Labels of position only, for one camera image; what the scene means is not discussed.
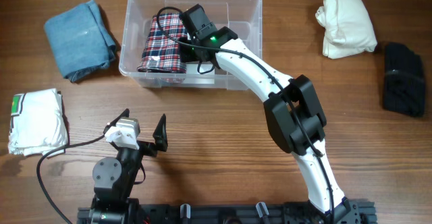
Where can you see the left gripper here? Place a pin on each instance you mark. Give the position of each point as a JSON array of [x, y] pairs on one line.
[[160, 140]]

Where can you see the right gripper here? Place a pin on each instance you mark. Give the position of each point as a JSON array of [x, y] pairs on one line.
[[185, 54]]

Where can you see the red plaid shirt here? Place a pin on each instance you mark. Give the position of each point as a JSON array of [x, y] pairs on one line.
[[161, 54]]

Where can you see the cream cloth garment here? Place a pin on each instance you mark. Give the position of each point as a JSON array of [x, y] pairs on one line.
[[348, 28]]

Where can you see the black knit garment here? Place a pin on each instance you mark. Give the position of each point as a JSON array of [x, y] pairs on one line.
[[404, 89]]

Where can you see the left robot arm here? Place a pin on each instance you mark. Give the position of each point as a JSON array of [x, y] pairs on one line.
[[114, 177]]

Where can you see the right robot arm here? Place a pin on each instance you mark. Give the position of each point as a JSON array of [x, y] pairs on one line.
[[294, 115]]

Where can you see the clear plastic storage bin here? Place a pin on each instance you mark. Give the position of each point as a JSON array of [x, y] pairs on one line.
[[244, 17]]

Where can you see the folded blue denim jeans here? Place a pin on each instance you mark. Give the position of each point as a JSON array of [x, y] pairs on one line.
[[80, 42]]

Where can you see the folded white graphic t-shirt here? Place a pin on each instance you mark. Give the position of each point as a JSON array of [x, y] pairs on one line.
[[37, 124]]

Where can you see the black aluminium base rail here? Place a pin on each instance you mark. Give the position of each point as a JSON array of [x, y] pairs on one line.
[[355, 212]]

